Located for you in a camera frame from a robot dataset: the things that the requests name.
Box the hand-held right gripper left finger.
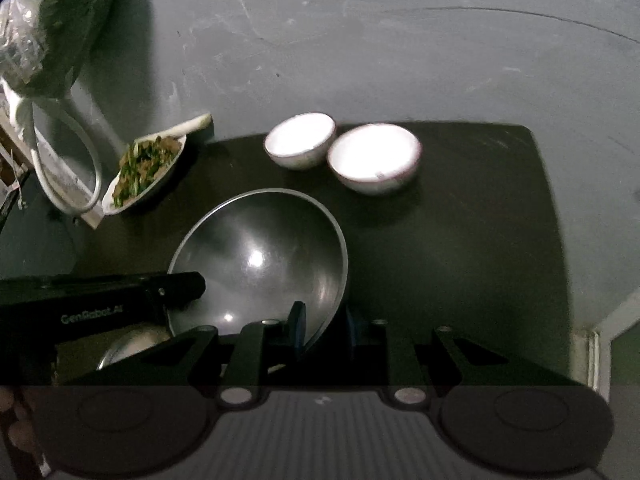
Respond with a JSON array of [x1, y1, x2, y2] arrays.
[[65, 301, 307, 406]]

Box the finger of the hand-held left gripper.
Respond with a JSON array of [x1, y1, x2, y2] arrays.
[[0, 271, 207, 311]]

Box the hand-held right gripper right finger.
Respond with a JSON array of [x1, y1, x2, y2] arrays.
[[345, 305, 591, 406]]

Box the large stainless steel plate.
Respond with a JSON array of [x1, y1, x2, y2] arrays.
[[95, 325, 173, 371]]

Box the stainless steel bowl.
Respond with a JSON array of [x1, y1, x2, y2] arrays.
[[166, 188, 349, 352]]

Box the white ceramic bowl with mark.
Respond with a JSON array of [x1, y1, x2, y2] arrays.
[[326, 123, 422, 196]]

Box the plain white ceramic bowl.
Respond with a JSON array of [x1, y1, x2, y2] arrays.
[[263, 112, 337, 171]]

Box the person's left hand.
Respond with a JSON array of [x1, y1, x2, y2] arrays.
[[0, 387, 36, 461]]

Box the white oval plate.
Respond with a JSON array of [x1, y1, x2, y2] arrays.
[[101, 132, 188, 217]]

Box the stir-fried meat and greens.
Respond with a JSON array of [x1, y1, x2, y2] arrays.
[[111, 135, 183, 209]]

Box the white hanging cloth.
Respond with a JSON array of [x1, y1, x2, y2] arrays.
[[0, 77, 36, 146]]

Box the plastic bag of dried greens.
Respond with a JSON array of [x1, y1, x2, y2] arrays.
[[0, 0, 128, 98]]

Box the white hose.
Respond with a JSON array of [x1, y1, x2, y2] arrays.
[[30, 97, 103, 215]]

